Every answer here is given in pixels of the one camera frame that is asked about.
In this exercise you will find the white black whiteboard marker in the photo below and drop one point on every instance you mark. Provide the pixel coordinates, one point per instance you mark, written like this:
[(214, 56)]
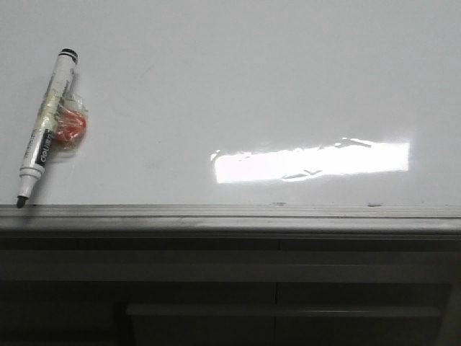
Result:
[(46, 125)]

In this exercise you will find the grey cabinet below whiteboard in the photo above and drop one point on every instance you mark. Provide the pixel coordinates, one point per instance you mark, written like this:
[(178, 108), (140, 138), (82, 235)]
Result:
[(126, 292)]

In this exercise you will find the white whiteboard with aluminium frame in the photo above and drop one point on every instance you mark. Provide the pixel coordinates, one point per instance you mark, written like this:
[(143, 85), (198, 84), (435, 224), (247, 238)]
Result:
[(240, 119)]

